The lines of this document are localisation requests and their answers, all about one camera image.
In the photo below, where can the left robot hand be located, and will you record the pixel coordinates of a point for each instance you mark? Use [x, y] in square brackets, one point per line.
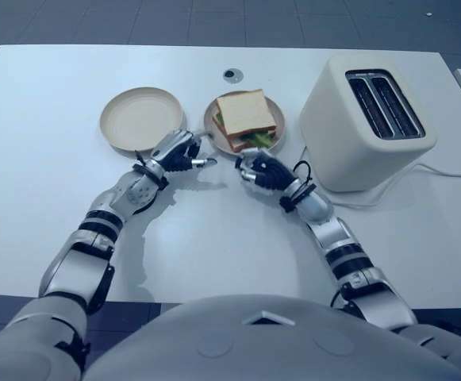
[172, 147]

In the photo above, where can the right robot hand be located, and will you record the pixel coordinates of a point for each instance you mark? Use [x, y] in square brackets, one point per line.
[271, 174]

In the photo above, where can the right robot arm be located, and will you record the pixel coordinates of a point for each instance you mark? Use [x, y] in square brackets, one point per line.
[345, 250]

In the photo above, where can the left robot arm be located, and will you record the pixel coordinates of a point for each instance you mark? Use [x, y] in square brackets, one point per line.
[91, 254]

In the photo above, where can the green lettuce leaf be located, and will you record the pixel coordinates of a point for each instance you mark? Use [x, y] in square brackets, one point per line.
[261, 139]

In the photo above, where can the cream round plate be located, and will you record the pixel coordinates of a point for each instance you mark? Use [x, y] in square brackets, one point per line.
[140, 117]

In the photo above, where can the bread slice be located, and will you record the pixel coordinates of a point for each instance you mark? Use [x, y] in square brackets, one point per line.
[244, 113]
[236, 145]

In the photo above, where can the tan round plate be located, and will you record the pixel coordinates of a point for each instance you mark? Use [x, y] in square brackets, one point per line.
[211, 119]

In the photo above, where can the cream toaster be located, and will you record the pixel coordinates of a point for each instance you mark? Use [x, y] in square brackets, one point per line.
[333, 131]

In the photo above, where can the robot body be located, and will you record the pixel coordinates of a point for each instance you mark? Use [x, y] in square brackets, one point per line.
[254, 349]

